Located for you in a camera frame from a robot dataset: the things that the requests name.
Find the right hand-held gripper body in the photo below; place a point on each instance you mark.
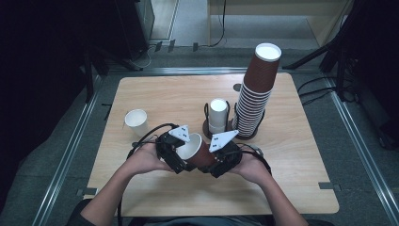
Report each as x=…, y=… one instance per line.
x=230, y=157

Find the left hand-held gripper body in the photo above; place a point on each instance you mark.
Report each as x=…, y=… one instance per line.
x=167, y=147

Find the single brown paper cup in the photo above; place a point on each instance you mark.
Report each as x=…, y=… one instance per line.
x=196, y=153

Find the single white paper cup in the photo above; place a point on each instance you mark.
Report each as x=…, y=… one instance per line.
x=136, y=121

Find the stack of white paper cups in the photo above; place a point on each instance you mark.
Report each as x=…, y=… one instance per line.
x=218, y=114

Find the stack of brown paper cups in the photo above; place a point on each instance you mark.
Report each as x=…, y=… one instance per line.
x=260, y=78

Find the person's left hand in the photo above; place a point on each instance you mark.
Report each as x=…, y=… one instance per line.
x=144, y=160

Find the person's right hand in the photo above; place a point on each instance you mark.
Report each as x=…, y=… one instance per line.
x=254, y=171

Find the person's dark clothing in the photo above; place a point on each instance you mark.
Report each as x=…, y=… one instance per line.
x=204, y=221

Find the grey tape strip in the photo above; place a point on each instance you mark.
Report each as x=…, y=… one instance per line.
x=328, y=185
x=87, y=191

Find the black metal stand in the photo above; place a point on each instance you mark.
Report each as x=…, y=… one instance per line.
x=89, y=75

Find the black cabinet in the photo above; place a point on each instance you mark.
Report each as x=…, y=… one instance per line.
x=135, y=25

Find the black tripod stand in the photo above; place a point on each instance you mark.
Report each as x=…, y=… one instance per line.
x=316, y=53

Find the light wooden furniture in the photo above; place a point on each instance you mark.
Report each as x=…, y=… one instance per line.
x=326, y=19

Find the metal floor rail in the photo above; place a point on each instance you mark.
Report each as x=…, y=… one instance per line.
x=67, y=157
x=188, y=70
x=363, y=150

